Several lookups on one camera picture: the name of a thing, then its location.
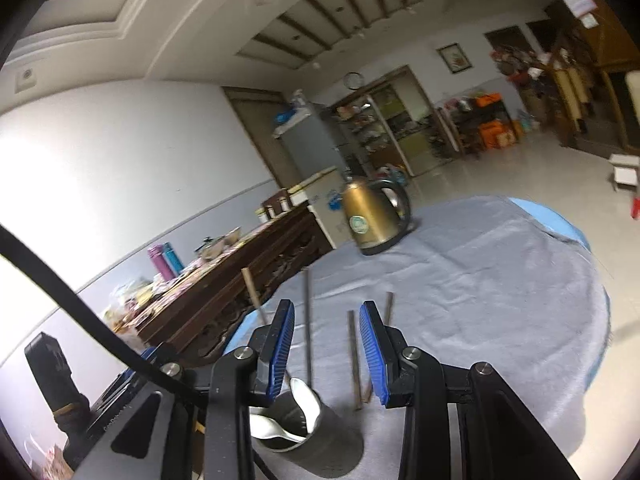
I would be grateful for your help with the wooden staircase railing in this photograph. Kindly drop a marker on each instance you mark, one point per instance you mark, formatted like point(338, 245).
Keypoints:
point(590, 85)

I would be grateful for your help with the framed wall picture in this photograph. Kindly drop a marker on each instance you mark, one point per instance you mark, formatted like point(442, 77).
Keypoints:
point(454, 58)

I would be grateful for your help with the round wall clock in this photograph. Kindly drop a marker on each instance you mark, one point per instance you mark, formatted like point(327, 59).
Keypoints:
point(353, 80)

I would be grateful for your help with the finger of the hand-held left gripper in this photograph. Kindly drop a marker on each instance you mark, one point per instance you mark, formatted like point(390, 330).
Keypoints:
point(149, 353)

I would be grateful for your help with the grey tablecloth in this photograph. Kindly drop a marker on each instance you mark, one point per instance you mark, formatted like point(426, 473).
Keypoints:
point(475, 285)

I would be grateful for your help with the pile of snack packets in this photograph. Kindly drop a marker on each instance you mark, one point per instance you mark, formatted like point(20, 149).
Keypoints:
point(165, 290)

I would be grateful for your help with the white chest freezer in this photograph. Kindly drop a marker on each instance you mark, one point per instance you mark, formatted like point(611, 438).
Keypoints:
point(320, 195)

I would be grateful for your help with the white ceramic spoon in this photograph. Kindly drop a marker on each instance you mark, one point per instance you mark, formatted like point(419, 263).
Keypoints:
point(272, 427)

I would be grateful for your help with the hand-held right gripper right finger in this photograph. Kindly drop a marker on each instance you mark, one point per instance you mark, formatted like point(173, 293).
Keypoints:
point(372, 355)

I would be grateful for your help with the pink bottle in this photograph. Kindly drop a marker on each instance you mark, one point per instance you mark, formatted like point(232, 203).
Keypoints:
point(157, 262)

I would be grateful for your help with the blue water jug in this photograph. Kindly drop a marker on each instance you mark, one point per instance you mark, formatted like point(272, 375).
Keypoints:
point(525, 122)

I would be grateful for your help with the blue table cover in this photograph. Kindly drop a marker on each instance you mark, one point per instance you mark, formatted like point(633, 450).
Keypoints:
point(550, 215)

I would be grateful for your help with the blue basin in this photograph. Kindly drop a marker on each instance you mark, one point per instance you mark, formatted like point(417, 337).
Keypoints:
point(284, 116)

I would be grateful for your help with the wooden dining chair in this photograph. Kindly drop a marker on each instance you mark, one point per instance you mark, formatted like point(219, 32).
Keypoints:
point(277, 202)

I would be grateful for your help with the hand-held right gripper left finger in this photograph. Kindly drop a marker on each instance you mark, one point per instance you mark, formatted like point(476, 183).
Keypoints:
point(281, 350)

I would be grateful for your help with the golden electric kettle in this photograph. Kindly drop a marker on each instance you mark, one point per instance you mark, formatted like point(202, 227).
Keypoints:
point(365, 215)

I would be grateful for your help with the carved wooden sideboard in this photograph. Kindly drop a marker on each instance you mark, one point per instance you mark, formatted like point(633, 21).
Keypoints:
point(250, 270)

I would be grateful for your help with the wooden side table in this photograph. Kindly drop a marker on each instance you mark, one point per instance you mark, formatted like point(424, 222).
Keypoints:
point(465, 125)

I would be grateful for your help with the lidded cooking pot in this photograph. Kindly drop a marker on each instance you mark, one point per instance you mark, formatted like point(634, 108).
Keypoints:
point(207, 245)

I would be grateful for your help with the grey metal utensil holder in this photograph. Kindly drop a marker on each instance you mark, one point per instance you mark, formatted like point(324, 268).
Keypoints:
point(330, 435)

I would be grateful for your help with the cream chair back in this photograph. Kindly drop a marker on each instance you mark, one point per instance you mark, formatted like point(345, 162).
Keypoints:
point(633, 110)

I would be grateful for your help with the blue bottle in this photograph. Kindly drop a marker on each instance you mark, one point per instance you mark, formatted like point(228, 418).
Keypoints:
point(171, 259)

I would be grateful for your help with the brown wooden door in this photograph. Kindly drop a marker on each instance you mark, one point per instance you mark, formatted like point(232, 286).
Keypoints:
point(260, 130)

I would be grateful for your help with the white step stool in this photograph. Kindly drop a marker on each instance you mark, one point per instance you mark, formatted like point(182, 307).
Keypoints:
point(625, 170)

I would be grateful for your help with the orange cardboard boxes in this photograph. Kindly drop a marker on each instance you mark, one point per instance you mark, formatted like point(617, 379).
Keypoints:
point(495, 135)

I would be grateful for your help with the grey refrigerator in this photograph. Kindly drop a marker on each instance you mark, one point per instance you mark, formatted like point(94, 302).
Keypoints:
point(310, 145)

